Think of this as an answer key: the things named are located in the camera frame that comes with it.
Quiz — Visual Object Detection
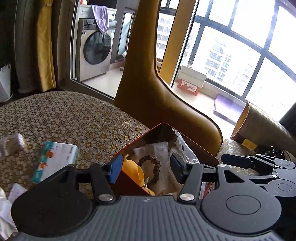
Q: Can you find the yellow rubber chicken toy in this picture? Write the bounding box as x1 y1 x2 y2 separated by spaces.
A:
121 154 155 196

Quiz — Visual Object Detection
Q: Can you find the teal white tissue pack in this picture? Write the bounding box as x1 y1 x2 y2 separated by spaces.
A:
32 141 78 184

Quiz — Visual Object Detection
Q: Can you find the small pink white sachet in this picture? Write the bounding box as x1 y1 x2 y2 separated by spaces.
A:
8 183 27 203

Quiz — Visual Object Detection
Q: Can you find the red white cardboard box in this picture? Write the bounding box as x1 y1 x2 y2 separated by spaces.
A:
177 65 207 96

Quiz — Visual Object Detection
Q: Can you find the white fabric piece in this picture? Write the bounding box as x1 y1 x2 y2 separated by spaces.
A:
1 188 18 240

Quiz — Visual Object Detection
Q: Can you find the front load washing machine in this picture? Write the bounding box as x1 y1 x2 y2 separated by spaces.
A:
76 5 117 82

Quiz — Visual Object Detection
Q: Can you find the clear plastic bag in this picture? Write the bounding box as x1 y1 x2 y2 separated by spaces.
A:
170 129 200 164

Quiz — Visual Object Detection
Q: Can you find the tan giraffe shaped chair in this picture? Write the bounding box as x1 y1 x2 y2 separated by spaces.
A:
114 1 223 156

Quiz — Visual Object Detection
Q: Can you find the purple towel on washer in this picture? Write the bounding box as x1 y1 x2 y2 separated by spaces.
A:
91 4 109 34

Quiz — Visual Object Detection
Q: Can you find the white plant pot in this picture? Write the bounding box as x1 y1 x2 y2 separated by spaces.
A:
0 64 11 102

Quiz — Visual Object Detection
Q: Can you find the rolled beige mat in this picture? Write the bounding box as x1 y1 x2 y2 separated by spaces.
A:
231 102 295 155

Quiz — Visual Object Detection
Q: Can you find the bag of cotton swabs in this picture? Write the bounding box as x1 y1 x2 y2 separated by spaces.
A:
1 133 25 159

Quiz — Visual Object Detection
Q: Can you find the tall covered air conditioner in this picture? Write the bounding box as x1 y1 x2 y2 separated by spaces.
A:
14 0 39 94

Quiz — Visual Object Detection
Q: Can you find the brown beaded scrunchie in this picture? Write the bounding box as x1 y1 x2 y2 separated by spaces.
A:
137 155 161 186

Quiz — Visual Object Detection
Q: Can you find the yellow curtain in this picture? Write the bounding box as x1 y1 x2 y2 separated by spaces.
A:
36 1 56 92

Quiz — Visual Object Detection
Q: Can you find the purple floor mat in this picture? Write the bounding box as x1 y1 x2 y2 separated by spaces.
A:
213 94 246 126

